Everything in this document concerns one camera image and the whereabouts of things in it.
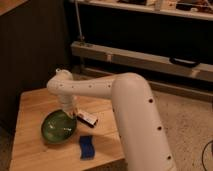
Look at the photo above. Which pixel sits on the black and white box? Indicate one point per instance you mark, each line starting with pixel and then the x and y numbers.
pixel 87 118

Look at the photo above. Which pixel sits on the long grey case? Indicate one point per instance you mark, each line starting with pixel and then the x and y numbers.
pixel 156 63

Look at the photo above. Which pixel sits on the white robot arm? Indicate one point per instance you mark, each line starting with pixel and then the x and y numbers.
pixel 141 131

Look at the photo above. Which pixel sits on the green ceramic bowl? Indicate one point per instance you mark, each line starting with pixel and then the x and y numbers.
pixel 58 127

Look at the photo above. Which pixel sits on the cluttered upper shelf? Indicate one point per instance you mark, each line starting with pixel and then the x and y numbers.
pixel 155 8

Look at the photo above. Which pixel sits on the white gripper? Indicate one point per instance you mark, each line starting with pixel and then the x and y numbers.
pixel 68 105

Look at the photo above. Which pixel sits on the blue sponge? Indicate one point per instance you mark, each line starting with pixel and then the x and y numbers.
pixel 86 146

